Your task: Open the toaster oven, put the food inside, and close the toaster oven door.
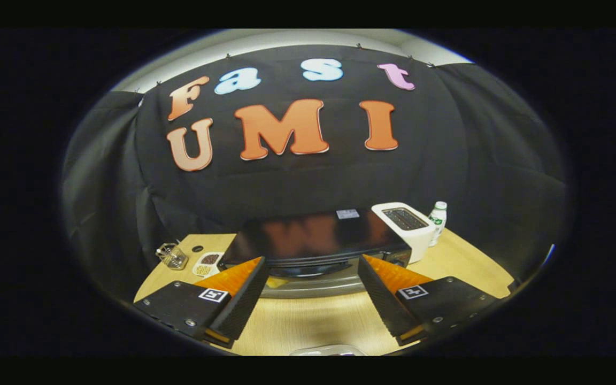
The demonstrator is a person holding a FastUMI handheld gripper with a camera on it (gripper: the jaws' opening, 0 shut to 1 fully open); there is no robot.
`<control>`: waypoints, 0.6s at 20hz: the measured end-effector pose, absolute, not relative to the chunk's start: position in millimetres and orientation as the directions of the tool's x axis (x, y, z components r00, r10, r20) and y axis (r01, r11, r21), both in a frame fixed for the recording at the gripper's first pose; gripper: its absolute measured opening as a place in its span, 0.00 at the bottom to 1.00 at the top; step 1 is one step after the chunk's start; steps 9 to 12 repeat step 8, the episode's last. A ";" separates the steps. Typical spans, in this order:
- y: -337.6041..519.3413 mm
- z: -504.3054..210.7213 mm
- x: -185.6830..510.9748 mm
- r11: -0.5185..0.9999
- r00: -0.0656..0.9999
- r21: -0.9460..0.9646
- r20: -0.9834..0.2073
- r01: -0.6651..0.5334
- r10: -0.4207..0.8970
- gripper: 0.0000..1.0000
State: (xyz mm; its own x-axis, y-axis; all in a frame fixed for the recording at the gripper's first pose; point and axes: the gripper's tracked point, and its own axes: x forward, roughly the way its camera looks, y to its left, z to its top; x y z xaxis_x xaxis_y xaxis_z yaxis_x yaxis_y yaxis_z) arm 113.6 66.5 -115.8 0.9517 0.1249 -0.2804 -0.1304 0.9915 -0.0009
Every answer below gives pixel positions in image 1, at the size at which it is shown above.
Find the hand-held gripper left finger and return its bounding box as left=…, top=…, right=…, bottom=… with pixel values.
left=133, top=256, right=270, bottom=350

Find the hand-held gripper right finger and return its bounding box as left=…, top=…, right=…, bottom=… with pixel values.
left=358, top=254, right=501, bottom=347

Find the black toaster oven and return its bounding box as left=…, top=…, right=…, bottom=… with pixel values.
left=217, top=209, right=413, bottom=299

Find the white slot toaster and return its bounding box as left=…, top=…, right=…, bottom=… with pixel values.
left=371, top=202, right=437, bottom=264

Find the white divided snack dish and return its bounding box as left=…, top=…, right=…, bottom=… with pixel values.
left=192, top=251, right=225, bottom=278

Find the clear glass plate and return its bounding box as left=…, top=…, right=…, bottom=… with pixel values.
left=289, top=344, right=366, bottom=356

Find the white bottle with green label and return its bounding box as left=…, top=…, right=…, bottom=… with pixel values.
left=428, top=201, right=448, bottom=248

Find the metal wire basket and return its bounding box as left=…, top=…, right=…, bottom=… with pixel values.
left=155, top=242, right=189, bottom=270

